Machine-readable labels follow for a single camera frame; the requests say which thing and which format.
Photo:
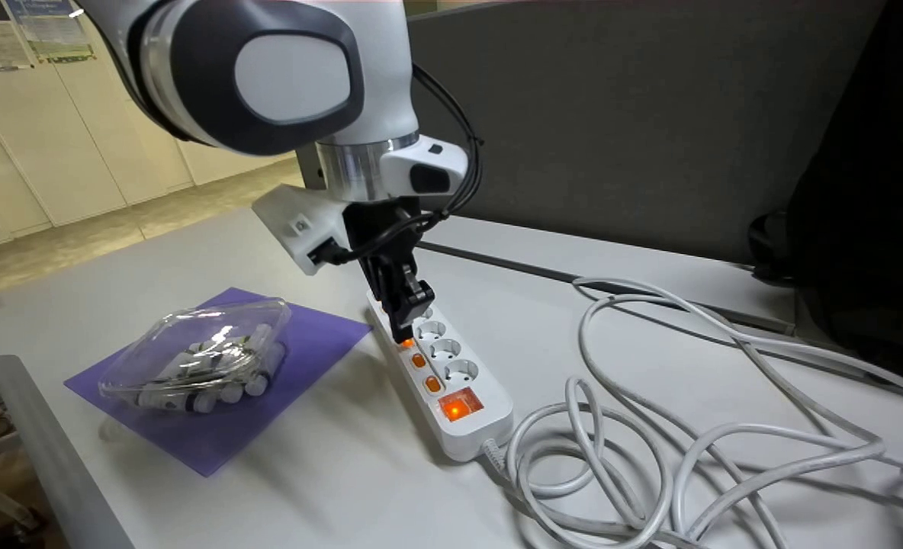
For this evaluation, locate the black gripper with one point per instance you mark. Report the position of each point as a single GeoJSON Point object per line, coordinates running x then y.
{"type": "Point", "coordinates": [379, 229]}

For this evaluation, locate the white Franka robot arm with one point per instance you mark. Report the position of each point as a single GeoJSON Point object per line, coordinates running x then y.
{"type": "Point", "coordinates": [269, 71]}

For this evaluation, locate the purple mat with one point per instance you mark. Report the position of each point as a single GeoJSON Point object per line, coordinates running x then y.
{"type": "Point", "coordinates": [301, 356]}

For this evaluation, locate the white power strip with switches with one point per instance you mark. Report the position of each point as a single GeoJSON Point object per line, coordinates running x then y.
{"type": "Point", "coordinates": [470, 433]}

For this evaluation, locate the clear plastic bag of items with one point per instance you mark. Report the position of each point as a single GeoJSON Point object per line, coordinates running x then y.
{"type": "Point", "coordinates": [198, 361]}

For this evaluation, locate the grey partition panel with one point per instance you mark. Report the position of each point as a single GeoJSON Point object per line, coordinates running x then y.
{"type": "Point", "coordinates": [625, 122]}

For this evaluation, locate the beige cabinet doors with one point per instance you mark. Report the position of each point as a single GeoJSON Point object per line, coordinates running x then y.
{"type": "Point", "coordinates": [57, 153]}

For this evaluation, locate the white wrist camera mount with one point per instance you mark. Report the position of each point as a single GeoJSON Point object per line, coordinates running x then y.
{"type": "Point", "coordinates": [293, 225]}

